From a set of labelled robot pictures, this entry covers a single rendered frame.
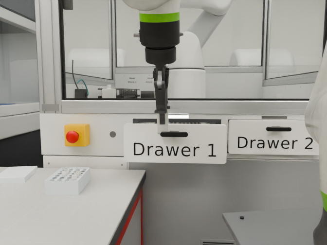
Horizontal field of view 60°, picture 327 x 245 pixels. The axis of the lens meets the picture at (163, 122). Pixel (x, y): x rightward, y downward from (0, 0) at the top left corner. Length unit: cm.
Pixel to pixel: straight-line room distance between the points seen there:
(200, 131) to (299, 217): 33
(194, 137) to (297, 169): 39
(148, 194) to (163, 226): 12
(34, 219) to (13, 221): 4
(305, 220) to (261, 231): 10
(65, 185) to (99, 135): 28
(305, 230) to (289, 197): 48
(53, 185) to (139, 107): 37
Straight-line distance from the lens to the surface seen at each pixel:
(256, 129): 95
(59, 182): 77
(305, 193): 107
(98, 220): 62
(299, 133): 99
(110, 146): 99
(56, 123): 104
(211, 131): 80
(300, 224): 60
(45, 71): 105
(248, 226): 58
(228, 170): 98
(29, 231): 62
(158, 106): 70
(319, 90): 63
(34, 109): 171
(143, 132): 80
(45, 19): 107
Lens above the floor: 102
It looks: 6 degrees down
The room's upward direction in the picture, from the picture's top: straight up
